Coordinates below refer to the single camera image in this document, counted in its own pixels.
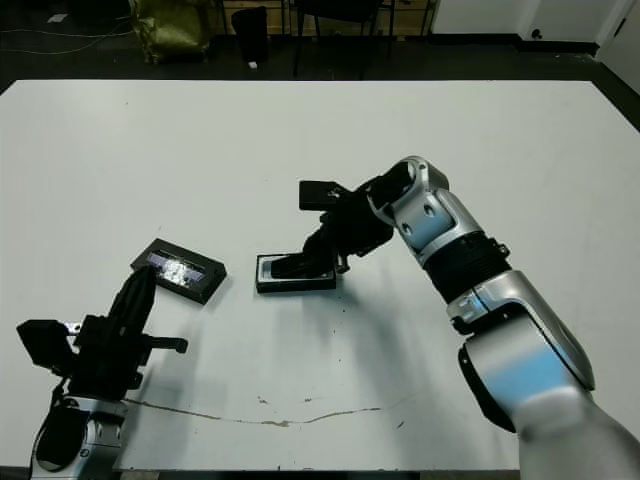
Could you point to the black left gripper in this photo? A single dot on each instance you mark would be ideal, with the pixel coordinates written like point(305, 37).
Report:
point(105, 360)

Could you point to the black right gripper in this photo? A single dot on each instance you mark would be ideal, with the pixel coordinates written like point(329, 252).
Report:
point(355, 225)

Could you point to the black box lid with print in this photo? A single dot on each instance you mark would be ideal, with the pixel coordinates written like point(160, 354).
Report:
point(175, 270)

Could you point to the black box base white insert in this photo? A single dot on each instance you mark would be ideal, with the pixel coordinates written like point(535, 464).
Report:
point(295, 286)

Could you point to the black bag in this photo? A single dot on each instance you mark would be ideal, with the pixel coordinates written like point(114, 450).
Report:
point(252, 35)

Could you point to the yellow-green plastic sack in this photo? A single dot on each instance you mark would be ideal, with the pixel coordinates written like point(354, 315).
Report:
point(170, 35)

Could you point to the white paper sheet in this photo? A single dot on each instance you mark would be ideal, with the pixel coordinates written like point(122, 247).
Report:
point(57, 19)

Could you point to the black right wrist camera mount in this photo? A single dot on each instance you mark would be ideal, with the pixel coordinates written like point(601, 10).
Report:
point(317, 195)

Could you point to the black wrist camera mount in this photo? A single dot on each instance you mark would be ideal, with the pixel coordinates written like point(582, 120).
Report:
point(42, 345)
point(317, 195)

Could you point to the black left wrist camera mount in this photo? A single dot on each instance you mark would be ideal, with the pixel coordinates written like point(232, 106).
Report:
point(42, 345)

